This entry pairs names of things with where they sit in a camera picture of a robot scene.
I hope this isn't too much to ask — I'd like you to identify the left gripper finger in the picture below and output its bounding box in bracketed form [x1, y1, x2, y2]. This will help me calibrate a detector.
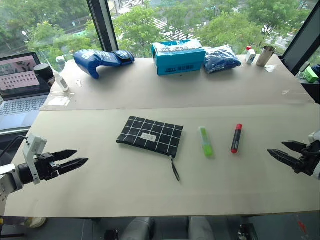
[51, 149, 78, 162]
[58, 157, 90, 176]

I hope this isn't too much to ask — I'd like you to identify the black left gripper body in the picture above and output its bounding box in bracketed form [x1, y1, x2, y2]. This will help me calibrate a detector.
[36, 152, 62, 182]

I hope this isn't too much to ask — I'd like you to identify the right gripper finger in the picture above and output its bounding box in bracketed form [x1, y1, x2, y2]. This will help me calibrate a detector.
[267, 148, 300, 171]
[281, 140, 307, 154]

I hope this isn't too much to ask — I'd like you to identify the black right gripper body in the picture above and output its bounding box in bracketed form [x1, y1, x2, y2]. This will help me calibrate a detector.
[293, 141, 320, 176]

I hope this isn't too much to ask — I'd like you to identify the red black marker pen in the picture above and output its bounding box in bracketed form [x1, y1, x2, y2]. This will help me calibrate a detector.
[230, 123, 243, 154]

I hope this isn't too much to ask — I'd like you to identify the green highlighter pen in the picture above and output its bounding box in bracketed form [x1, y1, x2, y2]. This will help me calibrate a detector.
[197, 126, 214, 158]

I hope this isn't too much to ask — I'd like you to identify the black grid pencil pouch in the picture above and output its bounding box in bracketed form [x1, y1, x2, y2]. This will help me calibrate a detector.
[116, 115, 184, 182]

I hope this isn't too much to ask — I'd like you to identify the clear plastic label sheet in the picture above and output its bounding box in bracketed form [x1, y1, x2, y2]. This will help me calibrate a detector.
[46, 95, 71, 107]

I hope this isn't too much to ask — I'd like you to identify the white shoe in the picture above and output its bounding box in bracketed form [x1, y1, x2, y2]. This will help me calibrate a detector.
[24, 216, 49, 229]

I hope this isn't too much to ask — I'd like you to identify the grey laptop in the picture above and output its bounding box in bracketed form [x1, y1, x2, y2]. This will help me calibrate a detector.
[0, 52, 51, 131]

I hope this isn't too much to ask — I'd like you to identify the white squeeze bottle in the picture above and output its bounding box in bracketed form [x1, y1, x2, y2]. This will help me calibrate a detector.
[45, 59, 70, 93]

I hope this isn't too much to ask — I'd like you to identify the green box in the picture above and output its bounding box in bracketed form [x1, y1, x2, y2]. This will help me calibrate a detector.
[304, 65, 320, 84]

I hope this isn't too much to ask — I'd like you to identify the white charger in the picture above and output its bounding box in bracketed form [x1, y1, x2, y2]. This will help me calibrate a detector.
[298, 62, 311, 79]

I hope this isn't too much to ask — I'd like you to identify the black round speaker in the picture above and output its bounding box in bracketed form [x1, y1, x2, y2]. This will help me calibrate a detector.
[33, 63, 55, 84]

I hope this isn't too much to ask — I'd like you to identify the dark rounded grey shape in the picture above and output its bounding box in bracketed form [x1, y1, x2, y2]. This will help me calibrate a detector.
[187, 215, 214, 240]
[119, 216, 156, 240]

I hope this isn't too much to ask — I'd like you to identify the grey-green lidded bottle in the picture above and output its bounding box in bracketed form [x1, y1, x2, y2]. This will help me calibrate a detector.
[55, 55, 67, 74]

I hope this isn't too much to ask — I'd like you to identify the metal cup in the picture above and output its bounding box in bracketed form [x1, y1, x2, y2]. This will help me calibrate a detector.
[255, 45, 277, 67]

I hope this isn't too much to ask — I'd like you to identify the blue glove bag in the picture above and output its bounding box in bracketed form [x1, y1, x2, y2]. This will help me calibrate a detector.
[73, 49, 136, 80]

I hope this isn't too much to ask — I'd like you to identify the small white red-capped bottle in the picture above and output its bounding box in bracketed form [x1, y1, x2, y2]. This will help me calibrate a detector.
[244, 45, 257, 65]

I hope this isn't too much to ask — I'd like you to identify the blue plastic wrapped bag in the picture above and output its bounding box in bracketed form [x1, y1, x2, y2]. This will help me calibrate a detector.
[203, 44, 242, 75]

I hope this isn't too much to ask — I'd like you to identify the blue cardboard box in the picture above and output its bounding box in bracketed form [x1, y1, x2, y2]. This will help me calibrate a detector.
[151, 39, 207, 77]

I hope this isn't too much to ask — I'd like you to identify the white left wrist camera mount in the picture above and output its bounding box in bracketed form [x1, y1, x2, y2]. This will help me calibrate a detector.
[22, 133, 48, 186]

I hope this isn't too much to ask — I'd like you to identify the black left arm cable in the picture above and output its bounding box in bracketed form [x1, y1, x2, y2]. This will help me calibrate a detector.
[0, 135, 28, 159]

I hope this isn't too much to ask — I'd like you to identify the black window frame post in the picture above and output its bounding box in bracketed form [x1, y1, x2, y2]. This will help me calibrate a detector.
[281, 0, 320, 76]
[86, 0, 120, 53]

